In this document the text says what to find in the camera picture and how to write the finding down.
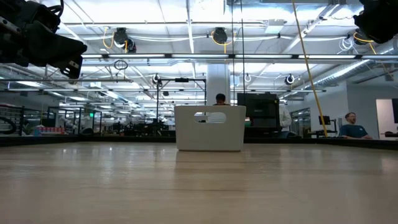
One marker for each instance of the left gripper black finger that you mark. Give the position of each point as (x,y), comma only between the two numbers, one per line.
(53,46)
(72,67)

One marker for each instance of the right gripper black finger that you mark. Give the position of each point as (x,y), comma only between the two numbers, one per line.
(377,28)

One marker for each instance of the person behind basket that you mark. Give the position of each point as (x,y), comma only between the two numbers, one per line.
(220,99)

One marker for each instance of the grey plastic basket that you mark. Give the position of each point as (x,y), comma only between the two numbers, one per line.
(211,137)

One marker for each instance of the black storage rack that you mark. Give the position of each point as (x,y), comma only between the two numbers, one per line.
(12,112)

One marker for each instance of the seated person at desk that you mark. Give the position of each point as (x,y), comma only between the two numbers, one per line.
(353,130)

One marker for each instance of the small black monitor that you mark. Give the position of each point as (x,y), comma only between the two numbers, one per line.
(325,120)

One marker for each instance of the standing person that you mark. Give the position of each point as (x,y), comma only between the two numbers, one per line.
(284,119)

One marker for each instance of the black cabinet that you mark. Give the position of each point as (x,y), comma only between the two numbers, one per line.
(258,109)

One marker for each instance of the white building column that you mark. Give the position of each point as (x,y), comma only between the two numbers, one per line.
(217,77)

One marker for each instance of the silver ventilation duct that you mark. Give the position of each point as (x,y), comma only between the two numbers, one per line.
(342,74)

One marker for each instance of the black aluminium table frame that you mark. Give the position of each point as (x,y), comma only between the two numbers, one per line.
(93,140)

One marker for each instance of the dark wall screen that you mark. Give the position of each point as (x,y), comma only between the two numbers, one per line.
(395,110)

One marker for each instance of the black gantry frame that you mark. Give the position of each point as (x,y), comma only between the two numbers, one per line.
(182,80)

